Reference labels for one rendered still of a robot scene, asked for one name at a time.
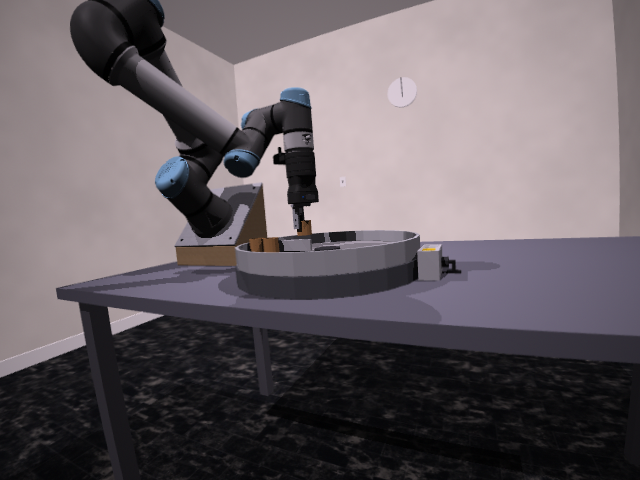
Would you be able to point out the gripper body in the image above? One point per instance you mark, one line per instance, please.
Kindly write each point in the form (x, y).
(300, 167)

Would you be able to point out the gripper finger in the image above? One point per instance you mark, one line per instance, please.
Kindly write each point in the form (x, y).
(296, 216)
(301, 211)

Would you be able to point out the bronze bushing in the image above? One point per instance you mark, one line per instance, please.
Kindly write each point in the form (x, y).
(256, 245)
(305, 228)
(271, 244)

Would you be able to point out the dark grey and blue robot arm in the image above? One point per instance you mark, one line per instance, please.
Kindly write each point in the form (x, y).
(96, 29)

